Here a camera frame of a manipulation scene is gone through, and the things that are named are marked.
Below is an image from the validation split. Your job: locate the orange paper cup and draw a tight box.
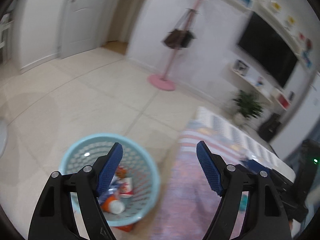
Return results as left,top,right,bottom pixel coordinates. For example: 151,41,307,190
100,195,125,215

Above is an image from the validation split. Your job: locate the black acoustic guitar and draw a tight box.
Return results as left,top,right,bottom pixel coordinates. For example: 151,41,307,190
258,113,281,142

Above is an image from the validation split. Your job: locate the light blue plastic basket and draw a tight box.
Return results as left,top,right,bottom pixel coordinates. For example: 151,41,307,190
59,133,161,227

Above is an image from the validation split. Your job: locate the white refrigerator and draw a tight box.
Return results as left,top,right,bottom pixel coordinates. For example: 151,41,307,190
271,72,319,160

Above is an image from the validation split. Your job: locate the orange snack wrapper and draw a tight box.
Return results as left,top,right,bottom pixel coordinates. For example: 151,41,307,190
116,165,127,179

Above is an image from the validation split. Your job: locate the green potted plant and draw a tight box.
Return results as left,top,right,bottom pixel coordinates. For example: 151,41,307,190
233,90,264,127

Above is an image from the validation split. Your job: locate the white fan stand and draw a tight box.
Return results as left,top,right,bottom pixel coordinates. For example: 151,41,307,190
0,118,8,157

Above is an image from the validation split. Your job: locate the framed butterfly picture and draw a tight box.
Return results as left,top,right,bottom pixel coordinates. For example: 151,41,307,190
233,60,249,76

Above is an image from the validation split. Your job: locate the pink coat rack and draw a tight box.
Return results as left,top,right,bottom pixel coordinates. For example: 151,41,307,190
148,0,203,91

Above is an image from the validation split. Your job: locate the white dining chair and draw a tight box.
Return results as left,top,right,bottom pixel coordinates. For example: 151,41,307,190
1,11,13,64

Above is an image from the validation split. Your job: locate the black hanging handbag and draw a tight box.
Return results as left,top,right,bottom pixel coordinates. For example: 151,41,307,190
181,11,197,49

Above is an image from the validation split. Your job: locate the brown hanging handbag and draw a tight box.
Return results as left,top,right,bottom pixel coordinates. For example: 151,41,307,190
162,10,187,49

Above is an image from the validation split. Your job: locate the white interior door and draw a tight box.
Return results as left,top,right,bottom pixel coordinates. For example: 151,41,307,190
60,0,105,59

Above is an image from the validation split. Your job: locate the red white wall box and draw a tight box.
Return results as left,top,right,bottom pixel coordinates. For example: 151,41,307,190
270,87,291,111

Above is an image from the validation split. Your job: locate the white wall shelf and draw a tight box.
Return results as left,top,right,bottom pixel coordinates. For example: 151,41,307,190
227,62,273,108

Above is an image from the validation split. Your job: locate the black wall television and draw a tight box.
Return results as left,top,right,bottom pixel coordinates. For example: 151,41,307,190
237,12,298,87

